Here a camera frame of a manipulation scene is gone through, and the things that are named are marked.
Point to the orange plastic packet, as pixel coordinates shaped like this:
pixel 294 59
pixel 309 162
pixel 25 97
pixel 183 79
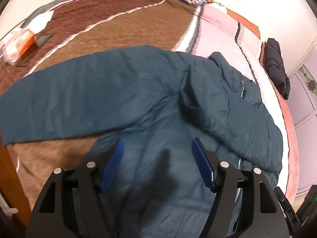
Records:
pixel 19 41

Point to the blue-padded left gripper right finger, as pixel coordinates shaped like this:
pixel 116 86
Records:
pixel 204 166

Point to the teal puffer jacket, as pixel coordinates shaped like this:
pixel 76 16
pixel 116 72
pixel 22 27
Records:
pixel 157 102

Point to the folded black jacket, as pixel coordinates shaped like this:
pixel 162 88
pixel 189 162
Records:
pixel 271 60

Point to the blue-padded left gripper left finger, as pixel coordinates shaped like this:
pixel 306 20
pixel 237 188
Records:
pixel 109 162

